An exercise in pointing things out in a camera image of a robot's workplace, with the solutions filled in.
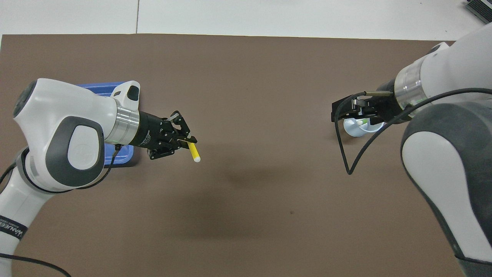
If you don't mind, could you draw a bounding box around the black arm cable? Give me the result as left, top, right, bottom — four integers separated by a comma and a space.
334, 88, 492, 175
0, 144, 120, 277

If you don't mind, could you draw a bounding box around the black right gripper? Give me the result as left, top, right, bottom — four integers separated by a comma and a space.
332, 90, 408, 123

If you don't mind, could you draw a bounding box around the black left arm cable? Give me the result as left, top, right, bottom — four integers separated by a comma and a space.
0, 144, 120, 277

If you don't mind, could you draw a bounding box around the brown table mat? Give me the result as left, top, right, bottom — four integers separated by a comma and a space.
0, 34, 462, 277

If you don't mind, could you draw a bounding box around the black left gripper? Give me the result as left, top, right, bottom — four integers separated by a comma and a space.
133, 111, 198, 160

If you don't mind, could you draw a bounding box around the yellow marker pen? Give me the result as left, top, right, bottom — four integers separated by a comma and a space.
187, 142, 201, 163

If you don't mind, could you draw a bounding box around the blue plastic tray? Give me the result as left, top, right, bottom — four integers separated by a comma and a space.
77, 82, 134, 167

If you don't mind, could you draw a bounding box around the black left arm strap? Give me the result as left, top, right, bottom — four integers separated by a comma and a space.
0, 217, 28, 240

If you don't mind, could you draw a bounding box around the dark ribbed box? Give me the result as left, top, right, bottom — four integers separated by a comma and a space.
465, 0, 492, 24

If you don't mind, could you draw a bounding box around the clear plastic cup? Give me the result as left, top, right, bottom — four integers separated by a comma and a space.
343, 117, 385, 138

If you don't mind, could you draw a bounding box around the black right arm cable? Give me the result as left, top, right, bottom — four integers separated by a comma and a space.
334, 88, 492, 175

